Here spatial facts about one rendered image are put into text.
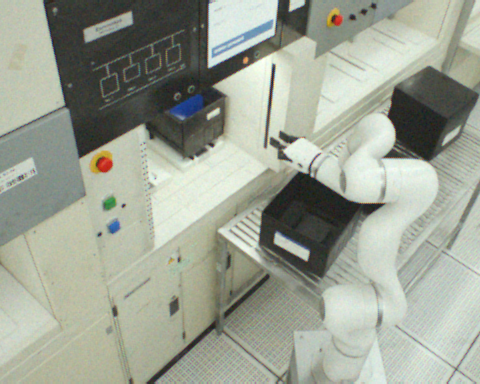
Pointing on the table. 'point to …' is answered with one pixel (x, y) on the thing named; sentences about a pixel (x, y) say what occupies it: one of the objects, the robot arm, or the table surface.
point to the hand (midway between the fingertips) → (279, 139)
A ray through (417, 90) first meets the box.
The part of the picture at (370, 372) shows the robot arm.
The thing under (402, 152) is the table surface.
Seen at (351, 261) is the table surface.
